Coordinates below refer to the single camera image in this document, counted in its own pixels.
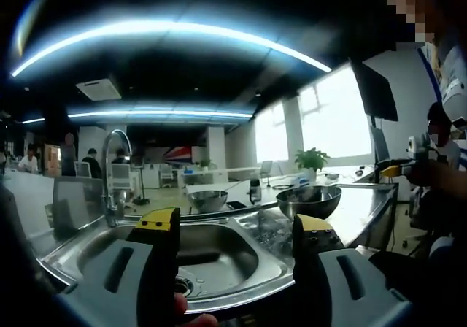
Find short ceiling light strip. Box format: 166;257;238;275
67;109;255;119

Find person's dark trousers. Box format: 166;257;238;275
367;234;467;327

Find small empty steel bowl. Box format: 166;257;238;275
186;189;229;213

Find stainless steel sink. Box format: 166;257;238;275
39;209;297;312

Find white office chair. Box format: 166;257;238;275
110;162;132;191

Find grey metal panel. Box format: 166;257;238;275
52;176;106;239

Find person's left hand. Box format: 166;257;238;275
173;291;220;327

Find black wall monitor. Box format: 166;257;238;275
349;58;399;122

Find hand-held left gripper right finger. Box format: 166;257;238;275
291;213;417;327

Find striped wall decoration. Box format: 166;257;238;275
162;145;195;168

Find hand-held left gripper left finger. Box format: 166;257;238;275
58;207;182;327

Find small dark bottle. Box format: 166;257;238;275
249;178;263;206

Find person's white blue shirt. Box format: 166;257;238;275
415;31;467;122

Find chrome sink faucet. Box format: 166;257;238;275
100;128;134;229

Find ceiling air conditioner vent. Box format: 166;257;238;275
75;78;122;101

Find steel bowl with water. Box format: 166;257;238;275
275;185;343;222

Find green potted plant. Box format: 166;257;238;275
293;147;331;186

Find long ceiling light strip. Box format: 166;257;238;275
9;19;333;78

